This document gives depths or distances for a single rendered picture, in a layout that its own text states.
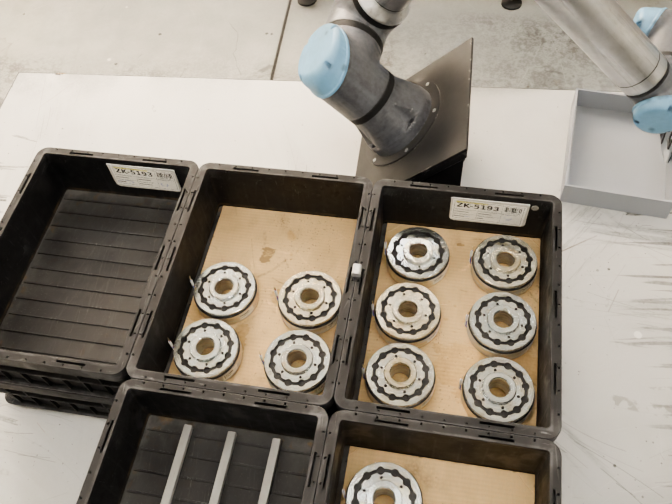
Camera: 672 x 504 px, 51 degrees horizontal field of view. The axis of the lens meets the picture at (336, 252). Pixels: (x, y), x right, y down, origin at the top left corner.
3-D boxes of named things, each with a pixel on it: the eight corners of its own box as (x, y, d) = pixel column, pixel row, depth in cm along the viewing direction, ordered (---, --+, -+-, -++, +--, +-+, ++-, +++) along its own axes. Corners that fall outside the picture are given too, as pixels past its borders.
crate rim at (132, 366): (204, 170, 121) (201, 161, 119) (374, 186, 117) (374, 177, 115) (127, 383, 100) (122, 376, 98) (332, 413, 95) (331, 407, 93)
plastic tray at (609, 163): (571, 104, 152) (576, 87, 148) (668, 118, 148) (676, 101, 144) (559, 201, 138) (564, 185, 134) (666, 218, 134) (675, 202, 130)
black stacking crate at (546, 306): (376, 221, 125) (375, 180, 115) (547, 239, 120) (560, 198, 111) (338, 435, 104) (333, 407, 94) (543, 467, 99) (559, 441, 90)
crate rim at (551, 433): (375, 186, 117) (374, 177, 115) (559, 204, 112) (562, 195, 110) (332, 413, 95) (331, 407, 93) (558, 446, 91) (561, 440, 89)
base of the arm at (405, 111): (376, 116, 143) (341, 88, 138) (432, 76, 134) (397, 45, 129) (371, 169, 135) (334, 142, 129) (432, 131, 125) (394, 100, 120)
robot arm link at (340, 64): (336, 129, 131) (282, 87, 124) (355, 73, 137) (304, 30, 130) (380, 110, 122) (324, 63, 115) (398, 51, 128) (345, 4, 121)
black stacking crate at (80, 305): (66, 189, 134) (42, 149, 124) (214, 204, 129) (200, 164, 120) (-27, 380, 113) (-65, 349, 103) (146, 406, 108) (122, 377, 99)
